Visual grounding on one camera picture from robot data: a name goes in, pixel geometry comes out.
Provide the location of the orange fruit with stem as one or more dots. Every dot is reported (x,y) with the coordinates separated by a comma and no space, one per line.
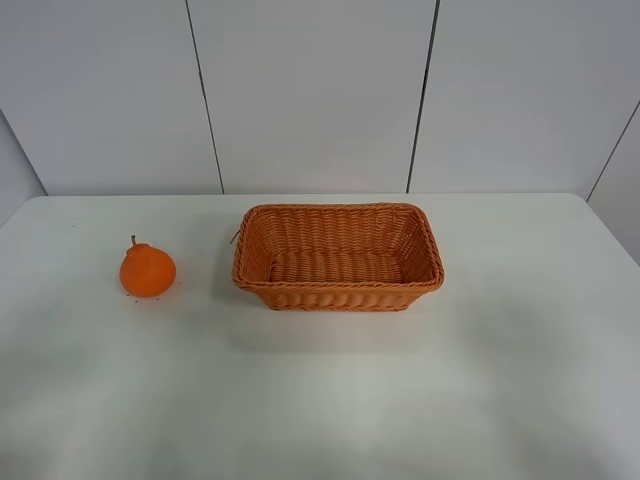
(146,271)

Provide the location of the orange woven wicker basket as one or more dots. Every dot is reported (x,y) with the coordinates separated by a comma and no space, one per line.
(375,257)

